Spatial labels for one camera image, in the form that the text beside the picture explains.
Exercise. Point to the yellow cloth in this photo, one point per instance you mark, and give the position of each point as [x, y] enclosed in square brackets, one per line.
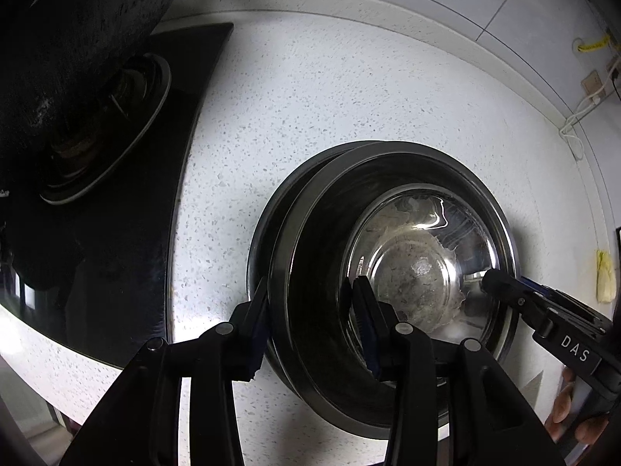
[606, 276]

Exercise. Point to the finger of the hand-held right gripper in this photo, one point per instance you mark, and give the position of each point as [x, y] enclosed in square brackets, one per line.
[509, 293]
[548, 291]

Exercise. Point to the black glass gas stove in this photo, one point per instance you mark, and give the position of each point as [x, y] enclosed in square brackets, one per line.
[145, 252]

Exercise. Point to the wall outlet with white plug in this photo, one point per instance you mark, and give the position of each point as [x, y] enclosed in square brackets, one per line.
[592, 82]

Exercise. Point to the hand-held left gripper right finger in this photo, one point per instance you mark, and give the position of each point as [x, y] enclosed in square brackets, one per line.
[365, 330]

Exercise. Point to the person's right hand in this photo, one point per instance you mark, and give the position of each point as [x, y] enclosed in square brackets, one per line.
[560, 407]

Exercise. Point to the large stainless steel bowl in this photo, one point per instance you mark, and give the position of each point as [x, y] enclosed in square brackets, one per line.
[417, 262]

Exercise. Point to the stainless steel plate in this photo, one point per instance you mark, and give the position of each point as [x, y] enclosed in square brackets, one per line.
[315, 252]
[276, 204]

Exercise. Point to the steel wok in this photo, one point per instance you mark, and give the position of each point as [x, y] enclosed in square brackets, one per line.
[73, 34]

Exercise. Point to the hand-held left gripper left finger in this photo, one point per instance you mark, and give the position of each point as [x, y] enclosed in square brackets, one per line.
[245, 332]

